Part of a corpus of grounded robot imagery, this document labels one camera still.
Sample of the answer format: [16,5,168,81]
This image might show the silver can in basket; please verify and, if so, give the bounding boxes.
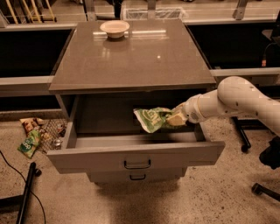
[52,138,62,147]

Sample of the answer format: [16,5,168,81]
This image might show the white paper bowl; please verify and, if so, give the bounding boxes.
[100,20,130,39]

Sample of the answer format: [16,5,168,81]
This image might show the black stand leg left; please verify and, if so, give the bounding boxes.
[0,162,38,224]

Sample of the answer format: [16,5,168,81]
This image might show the clear plastic bin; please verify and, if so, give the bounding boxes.
[121,7,189,20]

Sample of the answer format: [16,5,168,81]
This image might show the black wire basket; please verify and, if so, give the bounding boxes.
[38,119,67,154]

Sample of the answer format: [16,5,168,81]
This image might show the open grey top drawer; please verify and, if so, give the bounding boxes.
[46,90,227,175]

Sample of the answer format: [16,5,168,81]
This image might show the black stand leg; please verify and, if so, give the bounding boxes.
[0,162,38,224]
[233,116,251,153]

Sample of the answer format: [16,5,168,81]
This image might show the black chair base caster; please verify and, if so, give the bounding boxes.
[251,136,280,201]

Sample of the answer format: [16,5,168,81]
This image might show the green jalapeno chip bag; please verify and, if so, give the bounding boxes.
[133,107,173,133]

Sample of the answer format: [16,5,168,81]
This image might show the black top drawer handle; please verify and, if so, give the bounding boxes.
[123,159,151,170]

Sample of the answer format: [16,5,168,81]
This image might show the black lower drawer handle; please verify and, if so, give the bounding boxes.
[129,174,146,181]

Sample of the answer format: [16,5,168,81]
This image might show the black drawer handle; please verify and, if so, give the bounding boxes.
[129,174,146,181]
[123,159,151,170]

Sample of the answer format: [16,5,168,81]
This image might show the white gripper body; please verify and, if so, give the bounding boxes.
[182,95,206,123]

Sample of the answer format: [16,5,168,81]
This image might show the black stand leg right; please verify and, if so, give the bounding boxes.
[233,116,251,153]

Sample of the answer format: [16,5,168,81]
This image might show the wooden yellow chair legs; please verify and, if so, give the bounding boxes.
[0,0,57,25]

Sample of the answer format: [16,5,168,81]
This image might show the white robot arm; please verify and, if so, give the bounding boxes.
[167,76,280,136]

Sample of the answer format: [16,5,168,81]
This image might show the grey drawer cabinet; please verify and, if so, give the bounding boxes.
[48,18,217,121]

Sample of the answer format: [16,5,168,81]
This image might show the green snack bag on floor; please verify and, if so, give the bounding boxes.
[17,129,41,158]

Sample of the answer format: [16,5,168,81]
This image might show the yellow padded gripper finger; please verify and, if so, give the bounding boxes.
[166,103,187,126]

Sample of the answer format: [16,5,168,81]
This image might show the black floor cable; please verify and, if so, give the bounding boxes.
[0,150,47,224]

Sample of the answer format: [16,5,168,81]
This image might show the grey lower drawer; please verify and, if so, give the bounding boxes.
[87,167,186,183]

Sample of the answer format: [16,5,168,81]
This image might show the brown snack bag on floor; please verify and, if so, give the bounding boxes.
[20,117,45,135]

